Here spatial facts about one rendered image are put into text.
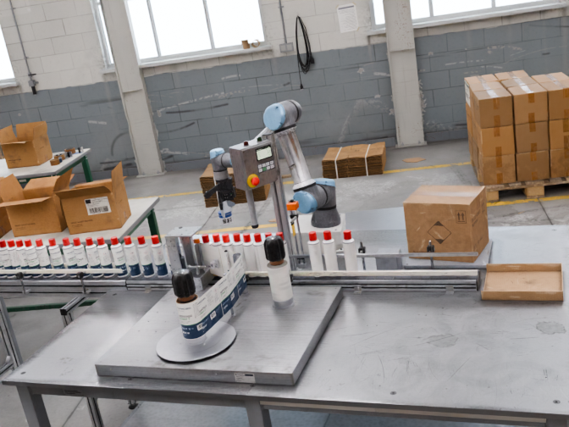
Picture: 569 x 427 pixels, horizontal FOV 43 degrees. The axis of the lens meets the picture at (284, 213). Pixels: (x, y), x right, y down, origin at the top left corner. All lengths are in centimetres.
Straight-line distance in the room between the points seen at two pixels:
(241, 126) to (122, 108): 149
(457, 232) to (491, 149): 322
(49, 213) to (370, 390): 299
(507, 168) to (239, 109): 360
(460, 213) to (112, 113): 661
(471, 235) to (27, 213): 296
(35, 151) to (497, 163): 418
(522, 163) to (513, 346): 393
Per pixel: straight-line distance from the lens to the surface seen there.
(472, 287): 304
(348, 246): 309
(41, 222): 499
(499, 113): 633
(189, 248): 328
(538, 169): 650
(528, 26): 855
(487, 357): 260
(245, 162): 313
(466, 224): 319
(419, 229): 327
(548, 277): 314
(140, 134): 913
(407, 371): 255
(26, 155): 725
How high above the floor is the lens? 218
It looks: 19 degrees down
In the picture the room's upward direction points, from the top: 9 degrees counter-clockwise
